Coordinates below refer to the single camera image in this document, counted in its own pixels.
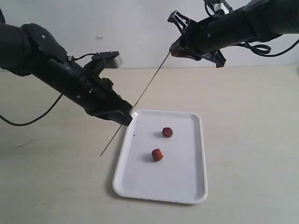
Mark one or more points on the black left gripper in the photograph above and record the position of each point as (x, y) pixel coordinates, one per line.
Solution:
(94, 94)

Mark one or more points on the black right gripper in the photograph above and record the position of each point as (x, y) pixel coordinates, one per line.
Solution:
(204, 39)

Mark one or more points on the dark red dried date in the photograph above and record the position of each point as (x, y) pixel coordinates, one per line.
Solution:
(175, 53)
(167, 132)
(157, 154)

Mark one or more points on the thin metal skewer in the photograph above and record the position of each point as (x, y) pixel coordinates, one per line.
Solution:
(139, 98)

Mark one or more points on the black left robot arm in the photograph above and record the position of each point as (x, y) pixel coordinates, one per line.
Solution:
(32, 50)

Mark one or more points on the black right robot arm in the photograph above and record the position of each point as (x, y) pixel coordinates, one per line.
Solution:
(270, 19)

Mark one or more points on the white rectangular plastic tray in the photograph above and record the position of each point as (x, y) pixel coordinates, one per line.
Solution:
(180, 177)

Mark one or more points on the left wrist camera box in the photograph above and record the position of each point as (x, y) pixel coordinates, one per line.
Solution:
(105, 60)

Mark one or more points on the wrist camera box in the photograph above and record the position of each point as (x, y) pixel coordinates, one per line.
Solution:
(105, 60)
(219, 6)

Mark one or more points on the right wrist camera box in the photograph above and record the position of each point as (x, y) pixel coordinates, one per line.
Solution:
(219, 6)

